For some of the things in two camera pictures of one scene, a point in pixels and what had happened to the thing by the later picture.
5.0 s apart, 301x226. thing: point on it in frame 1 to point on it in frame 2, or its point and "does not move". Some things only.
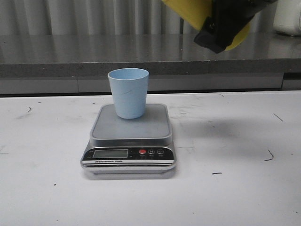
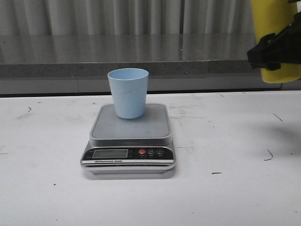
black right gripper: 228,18 to 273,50
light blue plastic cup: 129,86 does not move
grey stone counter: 79,63 does not move
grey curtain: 103,17 does not move
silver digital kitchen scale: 120,145 does not move
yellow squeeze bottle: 195,12 to 271,17
